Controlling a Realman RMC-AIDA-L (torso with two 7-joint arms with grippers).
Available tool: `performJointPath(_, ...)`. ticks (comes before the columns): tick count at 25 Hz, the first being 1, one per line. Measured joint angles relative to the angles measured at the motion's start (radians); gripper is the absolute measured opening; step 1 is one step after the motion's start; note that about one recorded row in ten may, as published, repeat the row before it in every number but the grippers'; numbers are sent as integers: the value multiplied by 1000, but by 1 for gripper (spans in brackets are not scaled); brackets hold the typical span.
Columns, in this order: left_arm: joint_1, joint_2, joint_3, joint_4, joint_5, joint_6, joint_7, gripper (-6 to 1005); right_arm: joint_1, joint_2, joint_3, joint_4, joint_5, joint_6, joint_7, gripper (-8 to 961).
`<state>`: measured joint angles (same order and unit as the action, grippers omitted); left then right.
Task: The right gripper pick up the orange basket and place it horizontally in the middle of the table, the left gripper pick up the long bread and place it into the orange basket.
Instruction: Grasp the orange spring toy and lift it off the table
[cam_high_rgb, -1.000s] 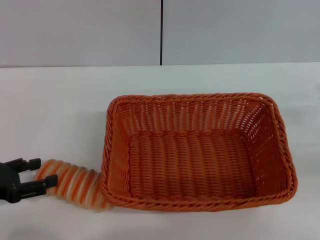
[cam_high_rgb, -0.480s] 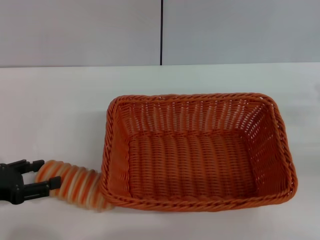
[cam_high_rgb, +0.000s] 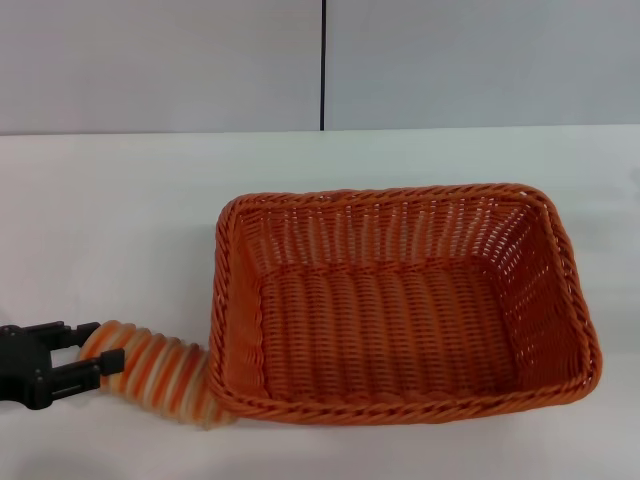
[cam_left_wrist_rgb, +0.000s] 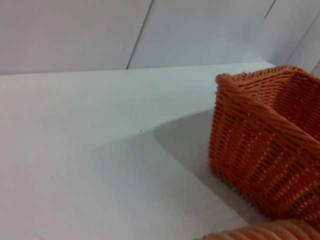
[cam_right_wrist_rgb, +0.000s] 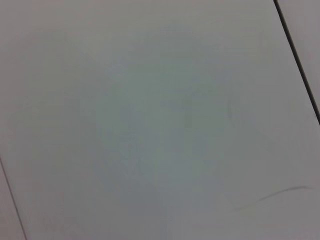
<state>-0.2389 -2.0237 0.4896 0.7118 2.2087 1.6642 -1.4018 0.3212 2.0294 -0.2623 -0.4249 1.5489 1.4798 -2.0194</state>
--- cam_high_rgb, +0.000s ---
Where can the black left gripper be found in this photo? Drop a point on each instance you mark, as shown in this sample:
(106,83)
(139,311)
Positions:
(20,365)

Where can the orange white striped bread roll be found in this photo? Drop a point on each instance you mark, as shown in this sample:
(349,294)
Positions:
(165,370)

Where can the orange woven rectangular basket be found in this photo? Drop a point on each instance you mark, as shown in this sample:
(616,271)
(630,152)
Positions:
(385,320)

